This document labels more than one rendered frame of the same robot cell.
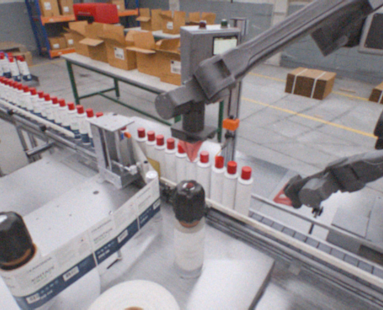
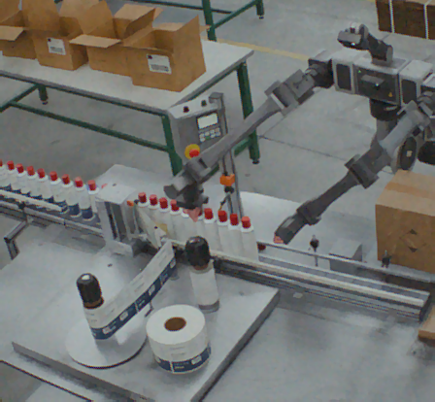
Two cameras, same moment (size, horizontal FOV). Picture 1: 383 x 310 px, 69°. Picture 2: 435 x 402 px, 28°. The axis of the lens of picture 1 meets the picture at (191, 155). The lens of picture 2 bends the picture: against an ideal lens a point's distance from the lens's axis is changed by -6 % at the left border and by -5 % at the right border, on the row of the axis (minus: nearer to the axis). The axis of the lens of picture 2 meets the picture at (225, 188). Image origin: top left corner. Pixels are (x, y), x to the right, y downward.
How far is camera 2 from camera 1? 244 cm
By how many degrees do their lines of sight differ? 1
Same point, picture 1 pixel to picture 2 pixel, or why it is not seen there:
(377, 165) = (316, 205)
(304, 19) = (246, 128)
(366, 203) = not seen: hidden behind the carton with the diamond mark
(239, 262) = (249, 295)
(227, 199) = (236, 249)
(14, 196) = (30, 282)
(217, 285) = (231, 312)
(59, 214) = not seen: hidden behind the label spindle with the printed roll
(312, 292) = (309, 307)
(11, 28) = not seen: outside the picture
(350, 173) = (308, 212)
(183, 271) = (204, 307)
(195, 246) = (208, 284)
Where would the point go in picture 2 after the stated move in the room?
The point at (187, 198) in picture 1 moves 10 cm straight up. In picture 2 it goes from (195, 249) to (190, 224)
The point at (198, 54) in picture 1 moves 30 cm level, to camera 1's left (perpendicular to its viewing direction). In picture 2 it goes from (186, 132) to (106, 147)
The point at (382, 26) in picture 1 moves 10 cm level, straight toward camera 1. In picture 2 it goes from (344, 73) to (335, 84)
